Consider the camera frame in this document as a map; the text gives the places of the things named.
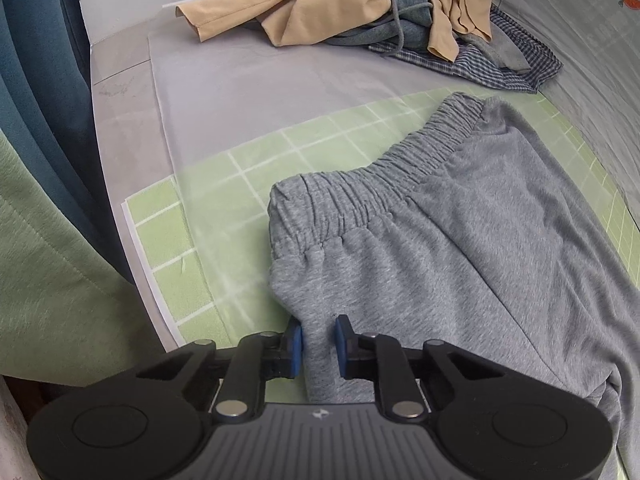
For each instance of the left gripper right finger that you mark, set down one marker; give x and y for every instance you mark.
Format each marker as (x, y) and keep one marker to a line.
(380, 360)

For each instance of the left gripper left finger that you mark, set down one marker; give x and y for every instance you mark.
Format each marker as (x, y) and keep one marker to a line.
(257, 359)

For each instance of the grey sweatpants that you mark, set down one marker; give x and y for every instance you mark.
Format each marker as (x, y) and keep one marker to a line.
(471, 232)

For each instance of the green grid cutting mat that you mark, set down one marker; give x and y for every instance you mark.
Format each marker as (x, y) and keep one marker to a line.
(202, 233)

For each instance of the green quilted fabric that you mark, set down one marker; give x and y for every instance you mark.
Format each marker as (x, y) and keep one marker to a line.
(67, 316)

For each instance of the teal curtain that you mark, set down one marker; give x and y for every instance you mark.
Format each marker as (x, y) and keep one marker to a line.
(47, 115)

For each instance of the grey hoodie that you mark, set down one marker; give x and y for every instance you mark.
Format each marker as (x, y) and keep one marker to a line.
(500, 50)

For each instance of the blue denim jeans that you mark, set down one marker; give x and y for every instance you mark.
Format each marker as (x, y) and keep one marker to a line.
(407, 25)

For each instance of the blue plaid shirt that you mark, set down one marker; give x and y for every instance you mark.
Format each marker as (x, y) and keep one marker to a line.
(474, 67)

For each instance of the beige shirt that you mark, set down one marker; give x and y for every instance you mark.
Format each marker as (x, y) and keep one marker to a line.
(306, 22)

